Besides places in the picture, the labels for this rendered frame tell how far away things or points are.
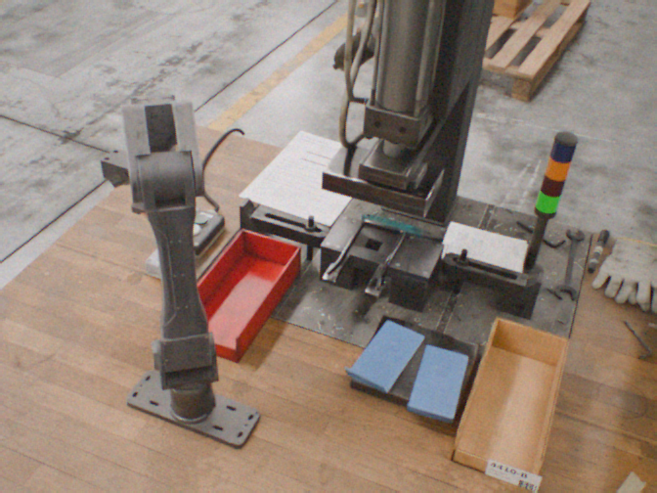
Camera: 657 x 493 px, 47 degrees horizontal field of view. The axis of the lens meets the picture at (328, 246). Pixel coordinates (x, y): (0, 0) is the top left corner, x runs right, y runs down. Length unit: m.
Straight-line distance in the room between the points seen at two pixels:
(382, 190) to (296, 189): 0.42
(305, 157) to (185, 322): 0.74
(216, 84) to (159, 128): 2.91
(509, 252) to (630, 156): 2.37
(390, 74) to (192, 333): 0.47
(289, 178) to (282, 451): 0.69
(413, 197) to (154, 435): 0.53
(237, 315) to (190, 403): 0.24
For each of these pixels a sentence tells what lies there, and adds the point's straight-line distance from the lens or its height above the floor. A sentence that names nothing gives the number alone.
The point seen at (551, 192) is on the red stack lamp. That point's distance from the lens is 1.35.
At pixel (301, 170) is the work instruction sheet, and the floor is 0.90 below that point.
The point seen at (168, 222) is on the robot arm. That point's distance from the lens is 0.99.
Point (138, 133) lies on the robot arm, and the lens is 0.98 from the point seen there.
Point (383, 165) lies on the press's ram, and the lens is 1.18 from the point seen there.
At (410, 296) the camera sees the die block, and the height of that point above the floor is 0.93.
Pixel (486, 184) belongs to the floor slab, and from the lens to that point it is 3.31.
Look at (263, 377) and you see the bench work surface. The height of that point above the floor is 0.90.
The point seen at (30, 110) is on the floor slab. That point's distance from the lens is 3.84.
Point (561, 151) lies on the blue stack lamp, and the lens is 1.31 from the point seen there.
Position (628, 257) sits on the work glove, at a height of 0.92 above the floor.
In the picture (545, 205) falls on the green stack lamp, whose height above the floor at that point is 1.06.
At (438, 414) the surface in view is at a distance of 1.14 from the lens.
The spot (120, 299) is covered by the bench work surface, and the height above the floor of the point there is 0.90.
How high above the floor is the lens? 1.83
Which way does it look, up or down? 40 degrees down
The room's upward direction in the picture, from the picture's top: 4 degrees clockwise
